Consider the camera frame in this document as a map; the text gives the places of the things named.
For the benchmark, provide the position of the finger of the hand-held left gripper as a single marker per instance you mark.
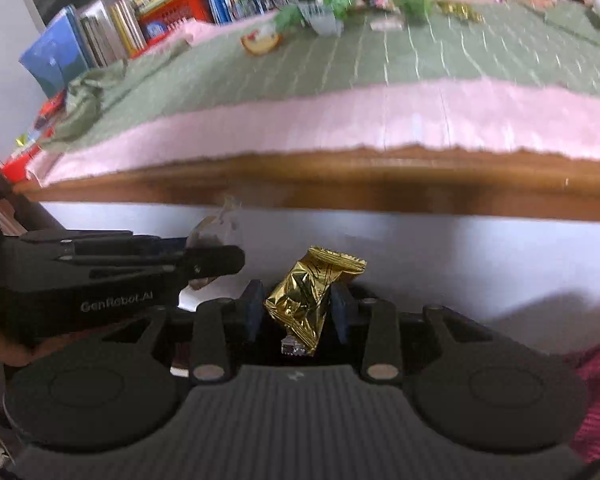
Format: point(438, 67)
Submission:
point(215, 261)
point(130, 243)

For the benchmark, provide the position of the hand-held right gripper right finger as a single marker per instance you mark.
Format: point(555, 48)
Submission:
point(342, 312)

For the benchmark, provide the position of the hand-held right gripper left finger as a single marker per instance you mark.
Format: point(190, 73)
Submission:
point(252, 310)

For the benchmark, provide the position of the clear plastic wrapper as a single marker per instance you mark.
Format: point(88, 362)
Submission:
point(215, 232)

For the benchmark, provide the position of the gold foil candy wrapper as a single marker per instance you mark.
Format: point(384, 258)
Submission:
point(305, 305)

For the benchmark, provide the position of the red plastic tray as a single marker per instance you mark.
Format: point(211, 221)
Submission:
point(50, 107)

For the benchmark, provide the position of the pink bed sheet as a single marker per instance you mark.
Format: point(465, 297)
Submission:
point(380, 120)

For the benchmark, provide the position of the large blue book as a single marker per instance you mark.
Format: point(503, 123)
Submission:
point(55, 55)

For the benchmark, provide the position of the row of pale-spined books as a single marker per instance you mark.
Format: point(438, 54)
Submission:
point(112, 30)

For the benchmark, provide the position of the round orange snack package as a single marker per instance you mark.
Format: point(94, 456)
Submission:
point(261, 42)

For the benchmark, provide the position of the green checked blanket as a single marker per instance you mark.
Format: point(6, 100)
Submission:
point(330, 65)

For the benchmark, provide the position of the red plastic basket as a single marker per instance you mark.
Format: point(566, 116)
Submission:
point(180, 12)

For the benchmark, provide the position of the green plastic wrapper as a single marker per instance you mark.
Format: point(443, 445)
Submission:
point(289, 19)
point(337, 2)
point(416, 6)

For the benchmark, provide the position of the grey transparent plastic cup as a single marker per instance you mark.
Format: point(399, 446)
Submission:
point(322, 21)

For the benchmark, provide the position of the magenta knit clothing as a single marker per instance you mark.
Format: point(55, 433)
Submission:
point(597, 400)

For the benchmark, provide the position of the small pink wrapper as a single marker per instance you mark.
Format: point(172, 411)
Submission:
point(387, 25)

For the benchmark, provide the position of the crumpled gold wrapper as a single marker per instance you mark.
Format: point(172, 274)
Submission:
point(460, 11)

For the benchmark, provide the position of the folded green checked cloth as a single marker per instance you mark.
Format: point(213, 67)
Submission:
point(585, 25)

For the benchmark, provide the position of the wooden bed frame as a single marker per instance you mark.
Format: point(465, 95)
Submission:
point(330, 180)

